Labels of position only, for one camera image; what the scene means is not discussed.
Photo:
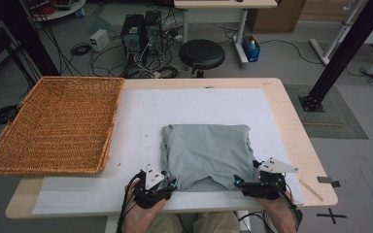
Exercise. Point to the black metal pillar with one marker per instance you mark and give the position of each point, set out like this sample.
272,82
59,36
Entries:
346,51
29,35

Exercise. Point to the round white table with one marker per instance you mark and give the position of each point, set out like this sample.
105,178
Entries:
61,14

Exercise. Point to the grey t-shirt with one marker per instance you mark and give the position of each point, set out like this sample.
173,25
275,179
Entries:
207,152

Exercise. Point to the wicker basket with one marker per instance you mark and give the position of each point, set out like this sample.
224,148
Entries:
61,113

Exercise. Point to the person's right hand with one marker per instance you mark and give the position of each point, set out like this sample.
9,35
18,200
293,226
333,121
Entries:
283,213

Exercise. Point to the blue box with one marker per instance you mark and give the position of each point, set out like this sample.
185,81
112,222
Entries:
251,53

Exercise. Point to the white table mat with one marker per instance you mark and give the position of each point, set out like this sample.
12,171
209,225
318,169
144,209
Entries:
191,103

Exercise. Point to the black computer tower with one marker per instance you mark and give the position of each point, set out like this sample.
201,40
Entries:
153,29
132,32

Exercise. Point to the cardboard box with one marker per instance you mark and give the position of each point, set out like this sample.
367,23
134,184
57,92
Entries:
278,16

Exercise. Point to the white desk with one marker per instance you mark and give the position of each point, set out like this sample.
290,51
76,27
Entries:
223,4

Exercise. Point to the grey tape strip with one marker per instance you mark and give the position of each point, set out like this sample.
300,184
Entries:
325,179

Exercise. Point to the person's left hand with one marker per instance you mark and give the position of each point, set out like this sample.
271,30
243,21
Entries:
139,220

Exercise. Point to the white metal stand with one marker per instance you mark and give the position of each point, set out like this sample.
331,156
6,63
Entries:
319,50

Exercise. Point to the grey floor mat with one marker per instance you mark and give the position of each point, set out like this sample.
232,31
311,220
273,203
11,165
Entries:
336,123

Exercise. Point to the person's beige trousers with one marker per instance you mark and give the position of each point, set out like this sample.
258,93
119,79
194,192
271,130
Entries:
217,223

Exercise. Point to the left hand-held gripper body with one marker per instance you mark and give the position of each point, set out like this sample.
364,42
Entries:
152,194

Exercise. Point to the black round stool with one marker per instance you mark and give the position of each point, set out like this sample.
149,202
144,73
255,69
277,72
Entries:
202,53

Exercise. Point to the white power supply box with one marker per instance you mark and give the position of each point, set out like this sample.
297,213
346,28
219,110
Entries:
99,39

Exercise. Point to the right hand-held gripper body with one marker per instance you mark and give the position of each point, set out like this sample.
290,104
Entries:
268,187

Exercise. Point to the thin wooden stick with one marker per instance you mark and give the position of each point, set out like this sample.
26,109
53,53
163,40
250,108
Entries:
312,191

